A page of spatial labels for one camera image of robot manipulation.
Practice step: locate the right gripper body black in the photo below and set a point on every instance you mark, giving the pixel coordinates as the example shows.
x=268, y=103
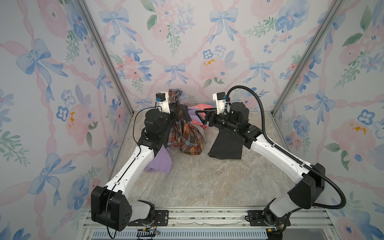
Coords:
x=220, y=122

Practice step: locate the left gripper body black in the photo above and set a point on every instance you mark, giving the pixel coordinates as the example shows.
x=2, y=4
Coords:
x=166, y=121

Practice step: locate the red plaid cloth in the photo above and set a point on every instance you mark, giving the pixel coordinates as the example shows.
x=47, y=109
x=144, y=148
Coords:
x=184, y=134

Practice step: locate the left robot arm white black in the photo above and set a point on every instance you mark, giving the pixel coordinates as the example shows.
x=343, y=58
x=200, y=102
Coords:
x=109, y=204

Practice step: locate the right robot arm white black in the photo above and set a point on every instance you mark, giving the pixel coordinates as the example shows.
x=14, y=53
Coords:
x=238, y=130

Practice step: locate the black cloth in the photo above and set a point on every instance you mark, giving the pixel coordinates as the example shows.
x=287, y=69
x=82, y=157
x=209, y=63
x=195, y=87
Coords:
x=226, y=147

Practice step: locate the purple cloth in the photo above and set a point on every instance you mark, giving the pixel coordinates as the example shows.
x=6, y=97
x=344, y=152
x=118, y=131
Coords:
x=163, y=160

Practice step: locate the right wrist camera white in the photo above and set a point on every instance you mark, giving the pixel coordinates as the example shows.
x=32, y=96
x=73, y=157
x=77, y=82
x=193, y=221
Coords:
x=222, y=103

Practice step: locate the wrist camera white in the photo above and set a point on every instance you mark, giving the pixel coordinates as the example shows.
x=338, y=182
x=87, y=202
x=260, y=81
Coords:
x=162, y=99
x=222, y=103

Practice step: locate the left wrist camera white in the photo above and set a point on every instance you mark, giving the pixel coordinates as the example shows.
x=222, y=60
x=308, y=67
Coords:
x=162, y=99

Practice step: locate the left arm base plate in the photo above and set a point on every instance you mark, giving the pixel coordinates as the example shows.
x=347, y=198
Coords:
x=159, y=218

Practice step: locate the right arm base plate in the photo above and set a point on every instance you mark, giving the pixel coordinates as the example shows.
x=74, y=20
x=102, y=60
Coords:
x=260, y=218

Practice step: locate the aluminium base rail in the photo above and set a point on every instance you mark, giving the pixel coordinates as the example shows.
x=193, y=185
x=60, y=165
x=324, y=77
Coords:
x=229, y=223

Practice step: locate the left aluminium corner post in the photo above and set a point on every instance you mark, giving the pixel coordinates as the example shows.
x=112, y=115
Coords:
x=94, y=32

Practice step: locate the aluminium corner post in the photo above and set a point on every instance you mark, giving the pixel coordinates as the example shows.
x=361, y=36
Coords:
x=94, y=32
x=312, y=47

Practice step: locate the right aluminium corner post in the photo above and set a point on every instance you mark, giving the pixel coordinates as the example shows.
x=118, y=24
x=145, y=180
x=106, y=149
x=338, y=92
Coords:
x=312, y=47

